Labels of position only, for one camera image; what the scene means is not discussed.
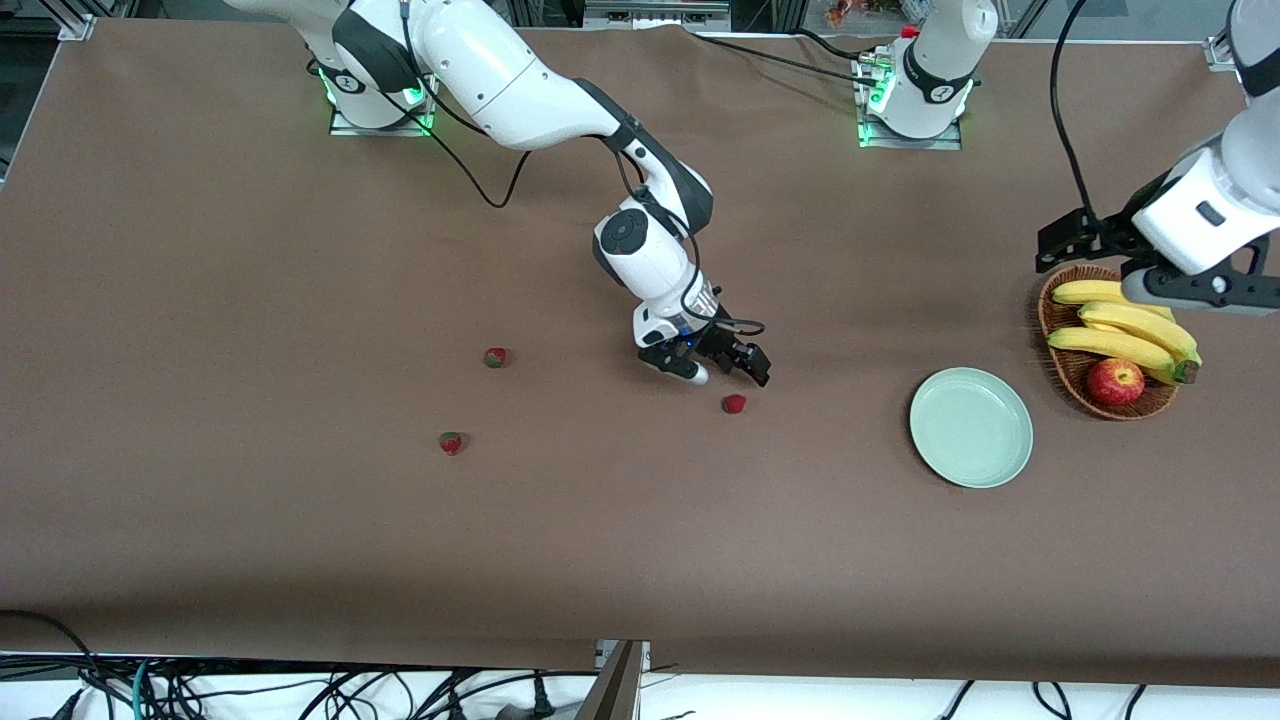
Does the mint green plate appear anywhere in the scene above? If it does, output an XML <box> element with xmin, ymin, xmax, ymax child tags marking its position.
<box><xmin>909</xmin><ymin>367</ymin><xmax>1034</xmax><ymax>490</ymax></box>

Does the yellow banana bunch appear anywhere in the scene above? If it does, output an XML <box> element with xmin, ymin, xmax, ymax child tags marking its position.
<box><xmin>1046</xmin><ymin>279</ymin><xmax>1203</xmax><ymax>387</ymax></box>

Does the brown wicker basket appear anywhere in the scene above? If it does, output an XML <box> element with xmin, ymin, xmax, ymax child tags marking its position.
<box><xmin>1037</xmin><ymin>264</ymin><xmax>1181</xmax><ymax>422</ymax></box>

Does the red yellow apple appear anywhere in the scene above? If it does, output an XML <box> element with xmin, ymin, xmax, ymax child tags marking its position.
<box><xmin>1087</xmin><ymin>358</ymin><xmax>1147</xmax><ymax>407</ymax></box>

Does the colourful object pile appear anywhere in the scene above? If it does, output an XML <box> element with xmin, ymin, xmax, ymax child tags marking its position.
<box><xmin>825</xmin><ymin>0</ymin><xmax>936</xmax><ymax>26</ymax></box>

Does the brown table cover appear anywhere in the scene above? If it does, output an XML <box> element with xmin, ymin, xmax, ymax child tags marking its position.
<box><xmin>0</xmin><ymin>18</ymin><xmax>1280</xmax><ymax>689</ymax></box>

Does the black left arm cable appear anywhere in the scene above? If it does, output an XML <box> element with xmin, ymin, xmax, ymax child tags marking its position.
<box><xmin>1048</xmin><ymin>0</ymin><xmax>1101</xmax><ymax>223</ymax></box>

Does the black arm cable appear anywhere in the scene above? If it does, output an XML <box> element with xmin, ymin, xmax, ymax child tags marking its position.
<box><xmin>395</xmin><ymin>0</ymin><xmax>769</xmax><ymax>336</ymax></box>
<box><xmin>1048</xmin><ymin>0</ymin><xmax>1101</xmax><ymax>223</ymax></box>

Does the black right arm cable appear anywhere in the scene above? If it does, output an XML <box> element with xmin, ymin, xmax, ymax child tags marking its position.
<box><xmin>395</xmin><ymin>0</ymin><xmax>769</xmax><ymax>336</ymax></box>

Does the aluminium frame post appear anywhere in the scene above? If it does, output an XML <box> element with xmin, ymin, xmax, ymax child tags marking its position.
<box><xmin>575</xmin><ymin>640</ymin><xmax>651</xmax><ymax>720</ymax></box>

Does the grey metal rail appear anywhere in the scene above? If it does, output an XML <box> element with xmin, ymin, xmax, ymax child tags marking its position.
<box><xmin>585</xmin><ymin>0</ymin><xmax>731</xmax><ymax>29</ymax></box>

